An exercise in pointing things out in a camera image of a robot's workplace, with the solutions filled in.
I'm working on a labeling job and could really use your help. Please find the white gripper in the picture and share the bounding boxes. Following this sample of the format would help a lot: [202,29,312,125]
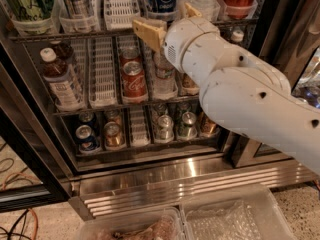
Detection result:
[132,2,220,72]

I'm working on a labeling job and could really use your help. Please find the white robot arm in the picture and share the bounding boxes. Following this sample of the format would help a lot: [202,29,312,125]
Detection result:
[132,6,320,174]

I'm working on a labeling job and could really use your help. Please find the clear water bottle middle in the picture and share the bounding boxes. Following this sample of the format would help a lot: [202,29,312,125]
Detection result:
[153,52,175,94]

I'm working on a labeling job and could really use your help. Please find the empty white tray upper shelf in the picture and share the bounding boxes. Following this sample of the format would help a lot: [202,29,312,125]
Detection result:
[104,0,140,30]

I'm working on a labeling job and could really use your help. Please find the empty white tray shelf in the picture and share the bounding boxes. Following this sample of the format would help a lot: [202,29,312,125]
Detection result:
[104,0,140,30]
[88,37,118,109]
[129,106,150,147]

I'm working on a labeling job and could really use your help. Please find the rear red coca-cola can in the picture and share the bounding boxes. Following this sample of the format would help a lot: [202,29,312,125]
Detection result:
[119,47,141,66]

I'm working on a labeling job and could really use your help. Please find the red coca-cola can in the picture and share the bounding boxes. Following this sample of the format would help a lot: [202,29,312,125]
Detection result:
[122,61,147,98]
[119,47,141,66]

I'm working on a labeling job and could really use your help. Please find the front gold can middle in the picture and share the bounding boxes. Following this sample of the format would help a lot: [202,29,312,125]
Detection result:
[182,74,197,88]

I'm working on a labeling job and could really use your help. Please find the gold can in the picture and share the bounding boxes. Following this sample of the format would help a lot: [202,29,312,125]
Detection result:
[200,113,217,136]
[182,74,197,88]
[105,109,122,125]
[104,121,124,148]

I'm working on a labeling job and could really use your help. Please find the empty white tray middle shelf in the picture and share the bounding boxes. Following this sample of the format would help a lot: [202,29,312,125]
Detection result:
[88,37,118,109]

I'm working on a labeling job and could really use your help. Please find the front red coca-cola can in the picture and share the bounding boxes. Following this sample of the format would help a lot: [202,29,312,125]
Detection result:
[122,61,147,98]

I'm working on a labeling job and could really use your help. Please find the rear green can bottom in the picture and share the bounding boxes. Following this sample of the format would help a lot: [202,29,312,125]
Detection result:
[175,102,192,120]

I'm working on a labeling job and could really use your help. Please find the rear silver can bottom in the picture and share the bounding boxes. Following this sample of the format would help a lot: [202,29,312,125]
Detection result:
[151,103,168,123]

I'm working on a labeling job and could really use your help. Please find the silver can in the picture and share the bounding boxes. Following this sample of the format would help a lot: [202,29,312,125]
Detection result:
[151,103,168,123]
[155,115,174,141]

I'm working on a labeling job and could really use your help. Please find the silver striped can upper shelf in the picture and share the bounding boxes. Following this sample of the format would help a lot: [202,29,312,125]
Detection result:
[64,0,94,19]

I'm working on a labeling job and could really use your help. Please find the glass fridge door right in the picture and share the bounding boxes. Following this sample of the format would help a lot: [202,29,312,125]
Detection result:
[233,0,320,173]

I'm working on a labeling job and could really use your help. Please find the glass fridge door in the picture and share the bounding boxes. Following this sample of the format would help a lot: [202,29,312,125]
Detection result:
[0,44,71,212]
[233,0,320,173]

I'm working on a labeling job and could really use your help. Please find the front silver can bottom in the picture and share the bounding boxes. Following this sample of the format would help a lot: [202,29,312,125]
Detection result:
[155,115,174,141]

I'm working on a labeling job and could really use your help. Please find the rear gold can bottom left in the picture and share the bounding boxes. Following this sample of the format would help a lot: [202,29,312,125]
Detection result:
[105,109,122,125]

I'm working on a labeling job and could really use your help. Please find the front gold can bottom right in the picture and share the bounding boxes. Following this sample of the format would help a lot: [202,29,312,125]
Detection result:
[200,113,217,136]

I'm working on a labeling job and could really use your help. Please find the empty white tray bottom shelf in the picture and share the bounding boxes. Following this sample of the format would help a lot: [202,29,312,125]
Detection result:
[129,106,150,147]

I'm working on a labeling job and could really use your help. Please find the rear blue pepsi can bottom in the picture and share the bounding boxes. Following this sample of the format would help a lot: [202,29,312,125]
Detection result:
[78,112,98,131]

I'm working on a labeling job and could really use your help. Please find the blue pepsi can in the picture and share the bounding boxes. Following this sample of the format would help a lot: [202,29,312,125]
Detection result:
[76,125,100,152]
[78,112,98,131]

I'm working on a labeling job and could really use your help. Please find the front gold can bottom left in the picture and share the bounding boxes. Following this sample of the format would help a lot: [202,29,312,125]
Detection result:
[104,121,124,148]

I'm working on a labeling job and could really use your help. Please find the green drink can upper shelf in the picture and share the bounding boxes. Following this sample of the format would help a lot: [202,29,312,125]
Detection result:
[6,0,54,21]

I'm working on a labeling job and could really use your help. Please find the front blue pepsi can bottom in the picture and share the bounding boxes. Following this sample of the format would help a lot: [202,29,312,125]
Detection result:
[76,125,100,152]

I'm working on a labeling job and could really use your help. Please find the steel fridge base grille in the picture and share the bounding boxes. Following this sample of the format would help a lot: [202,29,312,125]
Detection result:
[69,156,318,220]

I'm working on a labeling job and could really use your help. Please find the glass fridge door left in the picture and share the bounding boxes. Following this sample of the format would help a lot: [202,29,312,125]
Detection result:
[0,44,71,212]

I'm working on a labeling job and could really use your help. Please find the front tea bottle right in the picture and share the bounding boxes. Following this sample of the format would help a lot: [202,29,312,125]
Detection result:
[230,30,244,44]

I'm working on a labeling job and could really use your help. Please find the tea bottle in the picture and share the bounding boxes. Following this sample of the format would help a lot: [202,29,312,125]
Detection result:
[50,41,75,63]
[40,48,84,111]
[230,30,244,44]

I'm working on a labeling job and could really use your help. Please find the rear tea bottle left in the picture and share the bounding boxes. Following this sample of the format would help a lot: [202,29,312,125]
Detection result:
[50,41,75,63]

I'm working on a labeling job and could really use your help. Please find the front tea bottle left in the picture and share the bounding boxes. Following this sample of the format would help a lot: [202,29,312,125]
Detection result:
[40,48,84,111]

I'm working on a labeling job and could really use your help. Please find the blue cans behind glass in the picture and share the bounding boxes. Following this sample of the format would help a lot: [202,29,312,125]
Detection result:
[293,86,320,109]

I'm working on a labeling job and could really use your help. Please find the clear plastic bin left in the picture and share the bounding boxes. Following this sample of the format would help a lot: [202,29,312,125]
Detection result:
[74,207,186,240]

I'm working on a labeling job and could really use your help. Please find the clear plastic bin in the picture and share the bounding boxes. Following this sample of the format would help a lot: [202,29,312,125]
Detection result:
[179,184,297,240]
[74,207,186,240]

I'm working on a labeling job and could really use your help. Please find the bubble wrap sheet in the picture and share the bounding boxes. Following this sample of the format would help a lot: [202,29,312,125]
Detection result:
[186,200,263,240]

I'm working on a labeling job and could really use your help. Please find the clear plastic bin right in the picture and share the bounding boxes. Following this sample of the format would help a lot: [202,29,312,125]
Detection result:
[179,184,297,240]

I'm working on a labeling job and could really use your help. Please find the orange cable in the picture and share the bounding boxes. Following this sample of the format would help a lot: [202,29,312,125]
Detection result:
[0,172,41,240]

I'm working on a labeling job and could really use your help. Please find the black cable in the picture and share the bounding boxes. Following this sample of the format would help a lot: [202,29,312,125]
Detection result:
[0,143,31,240]

